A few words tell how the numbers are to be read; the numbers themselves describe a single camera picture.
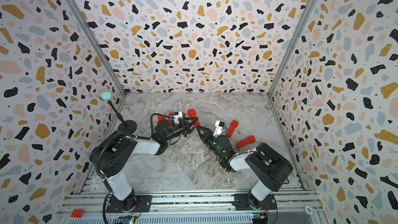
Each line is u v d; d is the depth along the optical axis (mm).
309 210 731
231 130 1001
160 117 1021
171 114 1086
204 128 796
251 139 937
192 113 874
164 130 707
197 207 732
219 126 794
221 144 650
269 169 462
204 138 732
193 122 804
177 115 856
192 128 832
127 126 1001
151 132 703
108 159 478
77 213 716
